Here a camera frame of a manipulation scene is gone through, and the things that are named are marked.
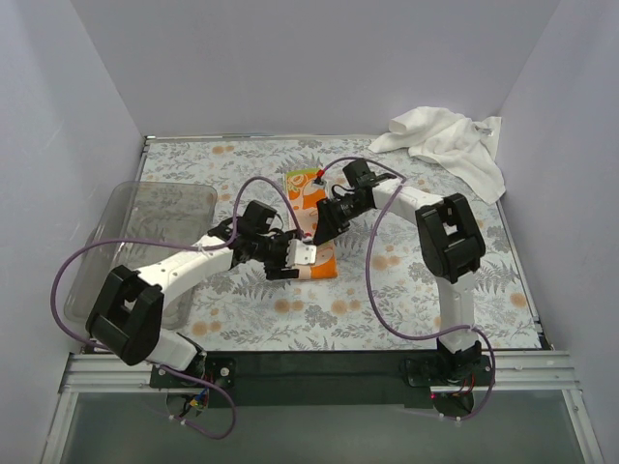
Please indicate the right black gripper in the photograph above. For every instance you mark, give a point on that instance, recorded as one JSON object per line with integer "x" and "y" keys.
{"x": 330, "y": 218}

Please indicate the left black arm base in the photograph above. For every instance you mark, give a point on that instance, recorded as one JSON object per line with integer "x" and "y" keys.
{"x": 206, "y": 384}

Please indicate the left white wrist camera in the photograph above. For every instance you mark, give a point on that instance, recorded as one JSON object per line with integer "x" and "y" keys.
{"x": 300, "y": 254}

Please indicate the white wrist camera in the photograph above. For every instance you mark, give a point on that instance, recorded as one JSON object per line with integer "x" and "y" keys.
{"x": 324, "y": 184}
{"x": 300, "y": 254}

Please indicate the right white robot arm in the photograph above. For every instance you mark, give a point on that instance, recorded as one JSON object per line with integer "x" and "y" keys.
{"x": 451, "y": 244}

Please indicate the aluminium frame rail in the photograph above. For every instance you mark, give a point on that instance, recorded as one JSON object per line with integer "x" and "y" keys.
{"x": 512, "y": 370}

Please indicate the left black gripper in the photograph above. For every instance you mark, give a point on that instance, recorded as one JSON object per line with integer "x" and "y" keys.
{"x": 281, "y": 258}

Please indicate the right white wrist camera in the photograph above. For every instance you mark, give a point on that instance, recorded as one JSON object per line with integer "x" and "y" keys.
{"x": 324, "y": 184}

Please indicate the white crumpled towel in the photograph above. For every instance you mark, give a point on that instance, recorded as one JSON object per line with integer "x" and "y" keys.
{"x": 464, "y": 147}

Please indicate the floral patterned table mat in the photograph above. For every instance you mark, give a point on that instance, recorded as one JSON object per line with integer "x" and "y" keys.
{"x": 242, "y": 310}

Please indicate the orange patterned towel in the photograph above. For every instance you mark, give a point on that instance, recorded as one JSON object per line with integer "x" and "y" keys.
{"x": 303, "y": 195}

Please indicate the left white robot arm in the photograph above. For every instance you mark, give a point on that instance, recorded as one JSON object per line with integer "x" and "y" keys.
{"x": 127, "y": 315}

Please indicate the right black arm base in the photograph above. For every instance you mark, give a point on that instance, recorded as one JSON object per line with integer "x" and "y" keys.
{"x": 438, "y": 386}

